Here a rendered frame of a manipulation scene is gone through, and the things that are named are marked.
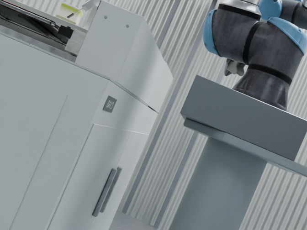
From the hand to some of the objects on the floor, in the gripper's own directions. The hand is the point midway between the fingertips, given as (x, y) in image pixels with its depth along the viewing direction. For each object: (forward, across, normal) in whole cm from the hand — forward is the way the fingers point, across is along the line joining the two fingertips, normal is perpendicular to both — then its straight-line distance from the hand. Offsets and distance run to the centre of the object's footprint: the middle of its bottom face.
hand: (226, 71), depth 173 cm
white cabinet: (+81, -80, -43) cm, 122 cm away
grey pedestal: (+58, -39, -95) cm, 118 cm away
